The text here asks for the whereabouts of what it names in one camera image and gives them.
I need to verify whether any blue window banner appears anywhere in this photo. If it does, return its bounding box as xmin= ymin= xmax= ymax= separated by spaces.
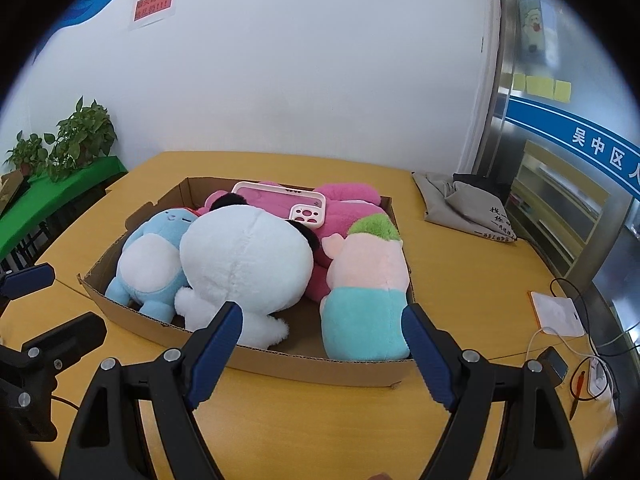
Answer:
xmin=506 ymin=96 xmax=640 ymax=196

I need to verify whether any wooden box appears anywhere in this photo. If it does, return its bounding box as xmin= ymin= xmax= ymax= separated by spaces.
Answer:
xmin=0 ymin=170 xmax=25 ymax=216

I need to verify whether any green table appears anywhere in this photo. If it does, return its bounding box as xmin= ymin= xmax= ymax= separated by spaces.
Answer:
xmin=0 ymin=156 xmax=129 ymax=258

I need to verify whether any pink white phone case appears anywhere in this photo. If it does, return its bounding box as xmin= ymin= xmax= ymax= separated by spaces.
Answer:
xmin=231 ymin=181 xmax=328 ymax=231

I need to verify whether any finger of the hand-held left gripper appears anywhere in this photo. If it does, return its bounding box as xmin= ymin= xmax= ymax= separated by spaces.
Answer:
xmin=20 ymin=311 xmax=108 ymax=386
xmin=0 ymin=262 xmax=56 ymax=311

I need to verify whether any large potted green plant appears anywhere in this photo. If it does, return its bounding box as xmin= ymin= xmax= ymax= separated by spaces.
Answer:
xmin=47 ymin=96 xmax=118 ymax=183

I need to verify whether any white panda plush toy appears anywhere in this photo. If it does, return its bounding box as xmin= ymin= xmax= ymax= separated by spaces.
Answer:
xmin=173 ymin=191 xmax=321 ymax=347

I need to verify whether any red wall sign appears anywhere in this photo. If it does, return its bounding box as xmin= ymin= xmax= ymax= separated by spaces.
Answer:
xmin=132 ymin=0 xmax=177 ymax=31

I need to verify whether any white charging cable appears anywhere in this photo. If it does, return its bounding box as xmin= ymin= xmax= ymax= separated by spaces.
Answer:
xmin=527 ymin=327 xmax=601 ymax=361

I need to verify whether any grey cloth bag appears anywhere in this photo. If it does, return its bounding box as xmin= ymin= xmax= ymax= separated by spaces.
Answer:
xmin=412 ymin=171 xmax=521 ymax=248

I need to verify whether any light blue plush toy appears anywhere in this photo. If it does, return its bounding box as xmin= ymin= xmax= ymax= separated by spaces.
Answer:
xmin=105 ymin=208 xmax=201 ymax=319

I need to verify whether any white power strip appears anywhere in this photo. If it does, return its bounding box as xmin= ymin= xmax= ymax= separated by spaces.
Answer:
xmin=585 ymin=355 xmax=621 ymax=401

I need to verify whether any teal plush toy green hair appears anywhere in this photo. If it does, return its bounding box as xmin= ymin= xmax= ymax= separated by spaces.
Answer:
xmin=319 ymin=213 xmax=412 ymax=361

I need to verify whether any small potted green plant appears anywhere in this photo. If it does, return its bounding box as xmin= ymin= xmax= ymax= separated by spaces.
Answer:
xmin=4 ymin=131 xmax=48 ymax=177

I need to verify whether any large pink plush bear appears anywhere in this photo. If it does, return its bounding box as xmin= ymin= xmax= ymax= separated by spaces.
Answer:
xmin=192 ymin=180 xmax=401 ymax=303

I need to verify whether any red pen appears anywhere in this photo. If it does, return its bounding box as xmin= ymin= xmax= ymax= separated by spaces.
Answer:
xmin=569 ymin=370 xmax=587 ymax=420

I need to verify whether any black charger block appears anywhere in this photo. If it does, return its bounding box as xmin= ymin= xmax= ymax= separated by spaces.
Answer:
xmin=537 ymin=346 xmax=569 ymax=386

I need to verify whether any shelf behind glass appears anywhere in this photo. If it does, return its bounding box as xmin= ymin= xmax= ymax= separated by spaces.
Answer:
xmin=505 ymin=140 xmax=608 ymax=281

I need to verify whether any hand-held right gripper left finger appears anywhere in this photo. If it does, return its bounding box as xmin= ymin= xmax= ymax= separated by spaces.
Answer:
xmin=59 ymin=301 xmax=244 ymax=480

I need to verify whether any cartoon window sticker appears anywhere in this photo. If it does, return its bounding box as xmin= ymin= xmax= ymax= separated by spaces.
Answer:
xmin=517 ymin=0 xmax=546 ymax=56

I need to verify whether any cardboard box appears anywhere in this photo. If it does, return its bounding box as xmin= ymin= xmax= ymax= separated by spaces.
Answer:
xmin=76 ymin=176 xmax=418 ymax=388

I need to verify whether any black cloth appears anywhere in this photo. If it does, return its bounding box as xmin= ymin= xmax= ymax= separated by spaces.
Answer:
xmin=452 ymin=172 xmax=511 ymax=201

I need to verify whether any white flat pouch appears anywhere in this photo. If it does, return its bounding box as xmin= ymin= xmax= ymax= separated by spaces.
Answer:
xmin=530 ymin=291 xmax=586 ymax=338

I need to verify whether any black metal frame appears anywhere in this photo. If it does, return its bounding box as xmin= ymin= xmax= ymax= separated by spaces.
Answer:
xmin=0 ymin=195 xmax=108 ymax=271

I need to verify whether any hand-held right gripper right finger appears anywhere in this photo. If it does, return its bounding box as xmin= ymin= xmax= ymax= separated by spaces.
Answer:
xmin=401 ymin=302 xmax=586 ymax=480

